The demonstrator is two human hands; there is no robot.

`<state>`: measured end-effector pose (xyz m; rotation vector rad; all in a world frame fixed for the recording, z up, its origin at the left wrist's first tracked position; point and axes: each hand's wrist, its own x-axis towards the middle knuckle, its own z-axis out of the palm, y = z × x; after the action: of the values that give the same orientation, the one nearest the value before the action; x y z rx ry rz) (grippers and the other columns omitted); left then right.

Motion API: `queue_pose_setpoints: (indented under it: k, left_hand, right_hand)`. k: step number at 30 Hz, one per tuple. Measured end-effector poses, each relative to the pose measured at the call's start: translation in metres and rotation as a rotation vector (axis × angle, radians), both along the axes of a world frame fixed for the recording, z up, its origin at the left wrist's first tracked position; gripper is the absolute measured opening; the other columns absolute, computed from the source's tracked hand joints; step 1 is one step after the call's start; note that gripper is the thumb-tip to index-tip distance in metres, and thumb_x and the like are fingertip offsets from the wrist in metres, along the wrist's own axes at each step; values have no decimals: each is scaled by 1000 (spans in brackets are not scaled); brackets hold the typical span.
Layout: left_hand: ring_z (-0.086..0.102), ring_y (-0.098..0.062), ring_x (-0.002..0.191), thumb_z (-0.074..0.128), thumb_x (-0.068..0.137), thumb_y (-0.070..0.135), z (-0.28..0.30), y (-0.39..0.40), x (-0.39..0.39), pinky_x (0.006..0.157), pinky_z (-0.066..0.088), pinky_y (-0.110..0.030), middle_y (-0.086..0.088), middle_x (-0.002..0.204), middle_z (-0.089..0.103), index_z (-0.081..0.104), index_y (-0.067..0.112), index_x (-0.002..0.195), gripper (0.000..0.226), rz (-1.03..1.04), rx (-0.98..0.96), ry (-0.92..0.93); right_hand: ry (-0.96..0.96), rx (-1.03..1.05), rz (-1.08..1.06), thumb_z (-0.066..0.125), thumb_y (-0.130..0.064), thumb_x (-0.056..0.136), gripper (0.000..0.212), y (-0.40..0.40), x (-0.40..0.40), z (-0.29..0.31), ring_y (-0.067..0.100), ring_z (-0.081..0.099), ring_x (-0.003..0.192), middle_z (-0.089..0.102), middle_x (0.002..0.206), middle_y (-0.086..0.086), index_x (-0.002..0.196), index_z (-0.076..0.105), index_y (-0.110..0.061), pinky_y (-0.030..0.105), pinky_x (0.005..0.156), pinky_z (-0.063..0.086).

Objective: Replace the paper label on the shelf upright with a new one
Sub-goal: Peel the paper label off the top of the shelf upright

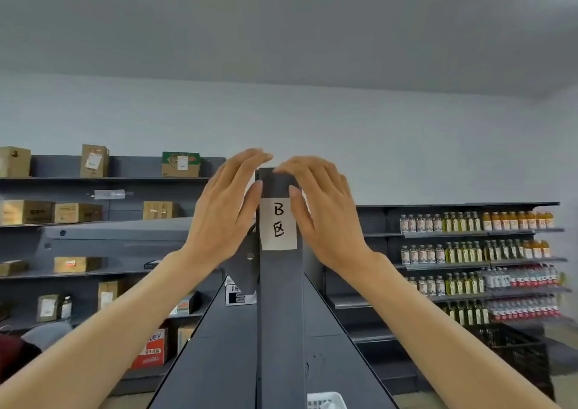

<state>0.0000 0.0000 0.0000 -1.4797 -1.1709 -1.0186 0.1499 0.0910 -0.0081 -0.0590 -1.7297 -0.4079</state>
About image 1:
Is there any person's right hand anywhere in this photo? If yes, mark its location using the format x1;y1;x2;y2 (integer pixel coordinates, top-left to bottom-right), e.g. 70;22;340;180
273;156;385;279

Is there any large flat cardboard box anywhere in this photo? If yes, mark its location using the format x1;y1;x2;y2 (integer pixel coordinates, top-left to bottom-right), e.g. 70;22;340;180
1;199;55;226

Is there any green topped cardboard box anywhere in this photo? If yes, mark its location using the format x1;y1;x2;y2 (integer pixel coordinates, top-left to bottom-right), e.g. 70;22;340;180
161;151;201;178

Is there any white box black print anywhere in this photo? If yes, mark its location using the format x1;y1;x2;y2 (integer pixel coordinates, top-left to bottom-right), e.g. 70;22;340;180
224;276;257;307

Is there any upright cardboard box white label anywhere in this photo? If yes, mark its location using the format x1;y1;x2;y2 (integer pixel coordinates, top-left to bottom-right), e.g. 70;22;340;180
98;280;120;311

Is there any grey cloth bundle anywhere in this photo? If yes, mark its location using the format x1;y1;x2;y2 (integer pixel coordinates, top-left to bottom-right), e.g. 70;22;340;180
20;320;73;351

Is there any clear plastic packet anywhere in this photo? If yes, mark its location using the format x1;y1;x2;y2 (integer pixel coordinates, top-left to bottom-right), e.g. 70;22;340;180
89;189;135;201

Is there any red and white carton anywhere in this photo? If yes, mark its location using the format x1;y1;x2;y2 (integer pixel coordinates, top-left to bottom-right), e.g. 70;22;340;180
130;328;169;370

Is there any person's left forearm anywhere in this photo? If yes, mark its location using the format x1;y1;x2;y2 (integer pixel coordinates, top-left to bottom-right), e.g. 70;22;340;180
0;250;226;409

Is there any medium flat cardboard box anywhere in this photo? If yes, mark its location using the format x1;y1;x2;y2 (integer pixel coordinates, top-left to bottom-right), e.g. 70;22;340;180
54;203;104;224

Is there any row of orange juice bottles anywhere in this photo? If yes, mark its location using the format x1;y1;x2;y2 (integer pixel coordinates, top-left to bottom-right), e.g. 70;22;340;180
482;210;555;232
523;239;552;260

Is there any grey metal shelf panel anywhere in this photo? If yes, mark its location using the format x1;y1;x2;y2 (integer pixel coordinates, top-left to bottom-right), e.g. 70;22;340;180
35;217;196;264

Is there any low brown cardboard box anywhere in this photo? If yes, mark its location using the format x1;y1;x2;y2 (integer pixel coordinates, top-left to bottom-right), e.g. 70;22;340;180
0;260;29;277

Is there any person's left hand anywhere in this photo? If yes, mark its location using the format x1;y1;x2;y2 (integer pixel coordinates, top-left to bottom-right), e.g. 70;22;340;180
182;148;274;269

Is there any narrow brown cardboard box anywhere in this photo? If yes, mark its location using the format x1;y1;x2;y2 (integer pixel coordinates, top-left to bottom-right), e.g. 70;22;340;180
176;322;198;354

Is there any dark grey gondola shelf unit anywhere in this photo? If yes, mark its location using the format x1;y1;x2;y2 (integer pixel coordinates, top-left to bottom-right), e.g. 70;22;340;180
147;167;400;409

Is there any olive cardboard box white label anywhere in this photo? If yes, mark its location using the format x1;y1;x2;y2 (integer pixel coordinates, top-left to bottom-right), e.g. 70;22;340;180
36;294;62;323

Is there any row of white label bottles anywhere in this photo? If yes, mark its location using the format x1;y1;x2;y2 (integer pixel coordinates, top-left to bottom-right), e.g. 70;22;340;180
408;275;447;297
399;214;443;234
400;244;446;266

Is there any person's right forearm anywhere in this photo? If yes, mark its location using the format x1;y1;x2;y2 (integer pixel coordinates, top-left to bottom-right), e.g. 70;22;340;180
336;253;563;409

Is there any row of green bottles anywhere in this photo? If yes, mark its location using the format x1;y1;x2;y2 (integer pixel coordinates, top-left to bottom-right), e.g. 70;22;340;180
442;211;482;233
443;300;491;326
445;272;485;296
445;240;525;264

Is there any tall cardboard box white label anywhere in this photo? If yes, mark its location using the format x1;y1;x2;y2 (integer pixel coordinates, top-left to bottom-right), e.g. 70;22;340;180
80;144;110;178

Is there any plain brown cardboard box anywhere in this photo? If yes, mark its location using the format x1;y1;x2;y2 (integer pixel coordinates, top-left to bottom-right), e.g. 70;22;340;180
0;147;32;178

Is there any flat cardboard box red label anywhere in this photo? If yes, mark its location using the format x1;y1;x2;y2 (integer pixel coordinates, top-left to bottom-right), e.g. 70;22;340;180
54;256;103;274

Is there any white handwritten paper label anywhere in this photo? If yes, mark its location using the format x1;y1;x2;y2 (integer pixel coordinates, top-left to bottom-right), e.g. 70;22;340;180
259;197;298;251

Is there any row of red label water bottles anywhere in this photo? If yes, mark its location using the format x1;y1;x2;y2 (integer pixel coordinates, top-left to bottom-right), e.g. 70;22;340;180
489;294;562;323
483;263;561;291

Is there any black plastic crate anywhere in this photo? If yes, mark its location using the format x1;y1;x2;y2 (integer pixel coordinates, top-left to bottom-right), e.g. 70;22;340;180
465;322;555;401

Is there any dark red cloth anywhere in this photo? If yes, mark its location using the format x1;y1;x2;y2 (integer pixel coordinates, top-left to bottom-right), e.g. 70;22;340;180
0;332;42;384

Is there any white plastic basket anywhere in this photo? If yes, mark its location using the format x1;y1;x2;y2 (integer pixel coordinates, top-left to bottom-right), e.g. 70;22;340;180
307;392;348;409

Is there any small taped cardboard box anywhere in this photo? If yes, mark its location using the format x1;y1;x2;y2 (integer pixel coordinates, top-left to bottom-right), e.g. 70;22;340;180
143;201;179;221

